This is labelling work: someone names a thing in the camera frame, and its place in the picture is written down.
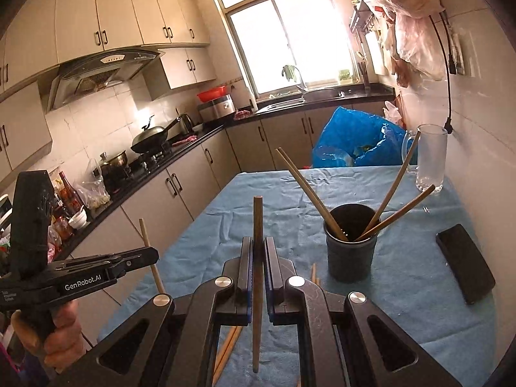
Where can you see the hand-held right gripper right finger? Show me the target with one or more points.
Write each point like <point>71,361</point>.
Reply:
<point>274,278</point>

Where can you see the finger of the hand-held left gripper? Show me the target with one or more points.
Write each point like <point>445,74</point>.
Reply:
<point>137,257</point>

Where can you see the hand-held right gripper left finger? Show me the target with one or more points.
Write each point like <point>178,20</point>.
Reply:
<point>244,278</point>

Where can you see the long bamboo chopstick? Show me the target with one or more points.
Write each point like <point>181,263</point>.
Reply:
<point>298,179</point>
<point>399,169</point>
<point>315,193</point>
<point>147,242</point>
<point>258,217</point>
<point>403,208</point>

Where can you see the bunch of bamboo chopsticks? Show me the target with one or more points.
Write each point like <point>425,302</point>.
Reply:
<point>229,340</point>

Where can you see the dark round utensil holder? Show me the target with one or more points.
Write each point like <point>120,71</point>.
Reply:
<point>350,258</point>

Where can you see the person's left hand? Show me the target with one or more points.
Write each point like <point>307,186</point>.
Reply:
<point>64,338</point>

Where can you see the brown glass bottle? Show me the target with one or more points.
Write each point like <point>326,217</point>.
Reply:
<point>68,193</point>

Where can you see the white bowl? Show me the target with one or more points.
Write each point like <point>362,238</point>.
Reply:
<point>78,219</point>

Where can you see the blue tablecloth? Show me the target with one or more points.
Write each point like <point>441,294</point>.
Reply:
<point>225,225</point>

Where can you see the clear plastic bag with food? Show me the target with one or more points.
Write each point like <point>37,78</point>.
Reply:
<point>94,193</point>

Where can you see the steel pot with lid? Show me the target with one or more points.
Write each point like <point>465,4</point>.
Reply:
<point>115,165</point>

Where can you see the gas stove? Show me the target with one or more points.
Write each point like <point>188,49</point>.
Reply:
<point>141,161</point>

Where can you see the beige lower kitchen cabinets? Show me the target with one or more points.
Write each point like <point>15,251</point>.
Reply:
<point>193,177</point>

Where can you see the beige kitchen cabinets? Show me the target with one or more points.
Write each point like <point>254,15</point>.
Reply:
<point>76,20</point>
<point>193,177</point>

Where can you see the black wok with lid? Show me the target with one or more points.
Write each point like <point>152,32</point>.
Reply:
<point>149,141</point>

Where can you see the steel kettle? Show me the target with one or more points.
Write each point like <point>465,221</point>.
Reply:
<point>186,124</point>

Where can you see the black kitchen countertop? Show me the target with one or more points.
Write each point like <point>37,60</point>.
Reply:
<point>209,133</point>

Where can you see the steel range hood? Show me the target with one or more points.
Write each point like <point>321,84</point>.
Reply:
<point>100,74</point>

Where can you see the blue plastic bag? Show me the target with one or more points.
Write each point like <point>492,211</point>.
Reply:
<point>346,133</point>

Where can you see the pink raw meat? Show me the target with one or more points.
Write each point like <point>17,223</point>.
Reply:
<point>242,115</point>

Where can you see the steel rice cooker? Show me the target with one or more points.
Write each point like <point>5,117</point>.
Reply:
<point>217,109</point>

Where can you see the white bottle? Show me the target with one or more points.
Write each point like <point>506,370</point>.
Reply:
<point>253,105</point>

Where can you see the red plastic basin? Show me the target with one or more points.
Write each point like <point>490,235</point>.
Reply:
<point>211,93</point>

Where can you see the black smartphone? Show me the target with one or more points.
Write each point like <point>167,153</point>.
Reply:
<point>463,262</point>

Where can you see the clear glass mug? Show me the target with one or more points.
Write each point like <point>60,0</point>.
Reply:
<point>433,157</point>

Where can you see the beige upper kitchen cabinets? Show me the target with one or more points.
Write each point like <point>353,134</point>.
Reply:
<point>76,20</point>

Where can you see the kitchen faucet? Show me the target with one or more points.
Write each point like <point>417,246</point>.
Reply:
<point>298,74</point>

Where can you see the black cutlery caddy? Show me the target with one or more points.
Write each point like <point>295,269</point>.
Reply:
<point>364,78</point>

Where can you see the kitchen window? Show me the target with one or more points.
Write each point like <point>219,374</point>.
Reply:
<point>258,48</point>

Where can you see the white cutting board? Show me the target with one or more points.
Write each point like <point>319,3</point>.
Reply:
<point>377,54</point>

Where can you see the metal utensil rack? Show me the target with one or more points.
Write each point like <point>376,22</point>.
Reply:
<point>361,16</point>

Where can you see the crumpled plastic bags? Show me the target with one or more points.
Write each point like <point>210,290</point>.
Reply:
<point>407,28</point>

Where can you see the white power socket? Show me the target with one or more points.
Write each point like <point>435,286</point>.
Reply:
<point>459,54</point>

